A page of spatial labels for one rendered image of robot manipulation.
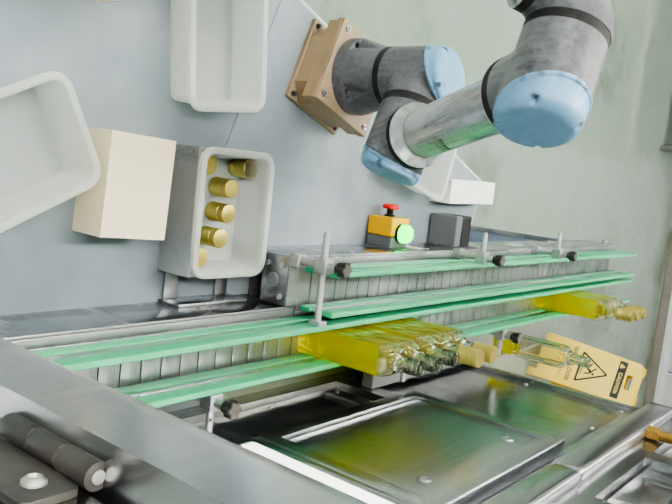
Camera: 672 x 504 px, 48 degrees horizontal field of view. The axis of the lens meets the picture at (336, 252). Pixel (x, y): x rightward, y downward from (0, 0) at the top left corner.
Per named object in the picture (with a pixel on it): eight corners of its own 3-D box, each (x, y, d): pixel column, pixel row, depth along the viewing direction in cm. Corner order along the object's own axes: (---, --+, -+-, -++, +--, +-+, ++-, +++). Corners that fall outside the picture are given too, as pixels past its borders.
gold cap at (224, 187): (208, 175, 134) (225, 178, 132) (223, 176, 137) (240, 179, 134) (207, 195, 135) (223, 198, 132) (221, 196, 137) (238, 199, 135)
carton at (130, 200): (71, 230, 117) (100, 237, 112) (83, 126, 116) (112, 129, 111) (135, 233, 126) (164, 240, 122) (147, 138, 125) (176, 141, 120)
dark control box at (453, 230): (425, 242, 199) (453, 247, 194) (429, 212, 198) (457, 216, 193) (441, 242, 205) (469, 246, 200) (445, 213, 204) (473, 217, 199)
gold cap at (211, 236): (197, 224, 134) (214, 228, 131) (212, 225, 137) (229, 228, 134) (195, 244, 134) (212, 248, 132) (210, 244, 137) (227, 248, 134)
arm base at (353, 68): (341, 25, 146) (382, 23, 140) (385, 54, 158) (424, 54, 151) (324, 101, 145) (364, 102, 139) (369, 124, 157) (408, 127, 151)
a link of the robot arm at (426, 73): (420, 67, 151) (480, 67, 142) (398, 126, 148) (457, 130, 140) (390, 32, 142) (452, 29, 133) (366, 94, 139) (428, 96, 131)
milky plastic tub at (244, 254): (158, 271, 131) (191, 280, 125) (170, 141, 128) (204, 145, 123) (232, 267, 144) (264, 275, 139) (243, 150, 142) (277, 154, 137)
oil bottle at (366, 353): (296, 351, 144) (388, 381, 131) (299, 322, 143) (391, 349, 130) (315, 347, 148) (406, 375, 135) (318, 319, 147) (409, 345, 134)
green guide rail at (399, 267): (303, 271, 141) (337, 278, 136) (304, 266, 141) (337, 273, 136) (615, 252, 278) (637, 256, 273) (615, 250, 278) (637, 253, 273)
